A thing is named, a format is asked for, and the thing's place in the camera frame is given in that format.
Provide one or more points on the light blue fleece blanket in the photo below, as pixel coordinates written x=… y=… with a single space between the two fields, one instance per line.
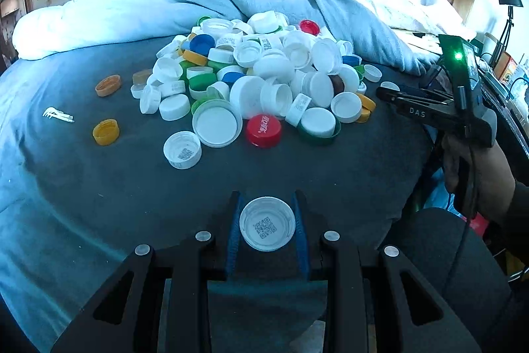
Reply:
x=88 y=23

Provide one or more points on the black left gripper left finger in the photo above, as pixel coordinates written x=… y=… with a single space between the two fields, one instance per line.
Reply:
x=157 y=299

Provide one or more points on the pile of bottle caps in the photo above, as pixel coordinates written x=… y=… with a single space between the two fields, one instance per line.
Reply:
x=300 y=74

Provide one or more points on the cream plastic spoon set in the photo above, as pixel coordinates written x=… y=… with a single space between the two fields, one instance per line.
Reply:
x=52 y=112

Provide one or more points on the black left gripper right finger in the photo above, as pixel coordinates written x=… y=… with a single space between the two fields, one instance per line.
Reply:
x=374 y=296

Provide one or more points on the white cap QR code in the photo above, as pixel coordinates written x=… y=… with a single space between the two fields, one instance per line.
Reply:
x=182 y=150

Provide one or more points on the black desk lamp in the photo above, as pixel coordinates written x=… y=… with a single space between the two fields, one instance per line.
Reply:
x=503 y=41

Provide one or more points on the orange cap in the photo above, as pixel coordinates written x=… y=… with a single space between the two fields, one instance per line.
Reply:
x=108 y=86

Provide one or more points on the red cola cap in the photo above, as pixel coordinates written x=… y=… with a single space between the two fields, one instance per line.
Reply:
x=264 y=131

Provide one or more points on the dark blue bed sheet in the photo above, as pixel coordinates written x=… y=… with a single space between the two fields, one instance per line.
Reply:
x=72 y=210

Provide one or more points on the white cap with QR code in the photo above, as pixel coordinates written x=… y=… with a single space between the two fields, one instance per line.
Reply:
x=267 y=224

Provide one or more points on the large white lid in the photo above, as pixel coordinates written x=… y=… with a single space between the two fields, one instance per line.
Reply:
x=217 y=123

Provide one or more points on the right hand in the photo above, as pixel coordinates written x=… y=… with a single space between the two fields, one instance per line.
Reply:
x=494 y=181

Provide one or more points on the yellow cap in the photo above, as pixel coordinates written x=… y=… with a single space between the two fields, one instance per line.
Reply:
x=106 y=132

